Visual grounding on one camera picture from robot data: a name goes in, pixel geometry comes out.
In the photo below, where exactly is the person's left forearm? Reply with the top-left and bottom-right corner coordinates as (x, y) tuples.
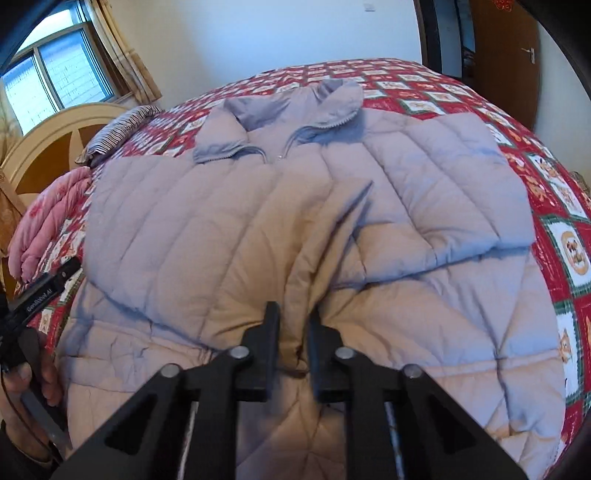
(0, 418), (65, 480)

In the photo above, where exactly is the pink floral blanket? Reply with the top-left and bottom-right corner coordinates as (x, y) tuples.
(8, 166), (94, 283)

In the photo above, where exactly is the person's left hand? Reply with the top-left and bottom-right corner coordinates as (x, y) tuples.
(0, 329), (64, 446)

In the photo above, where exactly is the cream wooden headboard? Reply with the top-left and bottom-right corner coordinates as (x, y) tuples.
(0, 102), (134, 209)

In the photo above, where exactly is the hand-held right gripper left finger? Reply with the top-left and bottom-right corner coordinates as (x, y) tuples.
(51, 301), (281, 480)

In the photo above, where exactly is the window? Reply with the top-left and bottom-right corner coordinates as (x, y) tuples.
(0, 21), (116, 136)

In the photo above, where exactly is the striped pillow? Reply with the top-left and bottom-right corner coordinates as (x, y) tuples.
(75, 104), (163, 167)

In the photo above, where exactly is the red patchwork print bed quilt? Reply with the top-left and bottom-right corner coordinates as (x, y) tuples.
(13, 57), (591, 462)

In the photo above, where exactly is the lilac quilted puffer jacket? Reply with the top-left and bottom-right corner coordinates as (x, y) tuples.
(55, 78), (570, 480)

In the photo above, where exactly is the dark wooden door frame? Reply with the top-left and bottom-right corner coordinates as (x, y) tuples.
(413, 0), (477, 88)

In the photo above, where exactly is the brown wooden door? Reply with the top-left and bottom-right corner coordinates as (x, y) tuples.
(470, 0), (542, 134)

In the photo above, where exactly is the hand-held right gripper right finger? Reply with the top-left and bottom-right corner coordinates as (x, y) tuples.
(307, 306), (530, 480)

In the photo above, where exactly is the beige checked curtain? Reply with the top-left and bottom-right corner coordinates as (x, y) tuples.
(89, 0), (163, 105)

